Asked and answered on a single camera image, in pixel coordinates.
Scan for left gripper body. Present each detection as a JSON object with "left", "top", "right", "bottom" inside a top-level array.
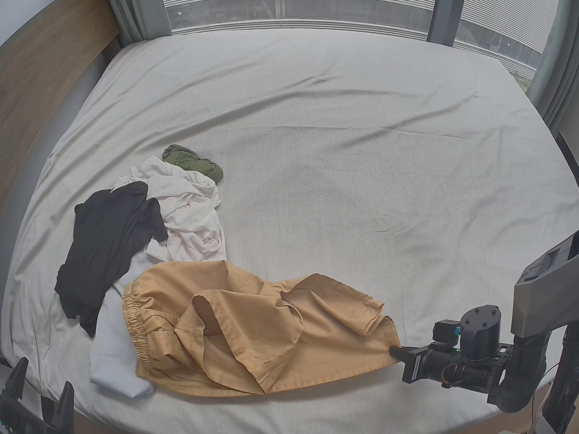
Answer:
[{"left": 0, "top": 389, "right": 52, "bottom": 434}]

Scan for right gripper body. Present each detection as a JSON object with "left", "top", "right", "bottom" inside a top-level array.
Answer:
[{"left": 402, "top": 343, "right": 465, "bottom": 384}]

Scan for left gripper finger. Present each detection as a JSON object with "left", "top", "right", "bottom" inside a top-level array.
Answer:
[
  {"left": 50, "top": 381, "right": 75, "bottom": 434},
  {"left": 5, "top": 357, "right": 29, "bottom": 400}
]

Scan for tan shorts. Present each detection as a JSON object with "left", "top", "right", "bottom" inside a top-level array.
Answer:
[{"left": 121, "top": 260, "right": 403, "bottom": 398}]

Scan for bed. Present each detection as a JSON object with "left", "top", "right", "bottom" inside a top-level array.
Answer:
[{"left": 0, "top": 0, "right": 579, "bottom": 434}]

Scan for pale grey garment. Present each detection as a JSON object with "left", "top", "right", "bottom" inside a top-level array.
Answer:
[{"left": 89, "top": 249, "right": 157, "bottom": 399}]

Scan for black T-shirt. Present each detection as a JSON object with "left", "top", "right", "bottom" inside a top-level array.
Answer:
[{"left": 55, "top": 181, "right": 169, "bottom": 338}]

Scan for white garment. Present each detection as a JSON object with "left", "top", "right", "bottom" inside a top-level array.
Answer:
[{"left": 112, "top": 156, "right": 227, "bottom": 263}]

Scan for green garment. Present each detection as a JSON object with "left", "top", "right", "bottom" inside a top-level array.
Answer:
[{"left": 162, "top": 145, "right": 224, "bottom": 185}]

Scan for grey-green curtain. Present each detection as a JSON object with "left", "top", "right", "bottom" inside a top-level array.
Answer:
[
  {"left": 97, "top": 0, "right": 175, "bottom": 49},
  {"left": 527, "top": 0, "right": 579, "bottom": 131}
]

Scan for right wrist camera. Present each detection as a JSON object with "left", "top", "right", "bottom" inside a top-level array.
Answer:
[{"left": 433, "top": 319, "right": 463, "bottom": 349}]

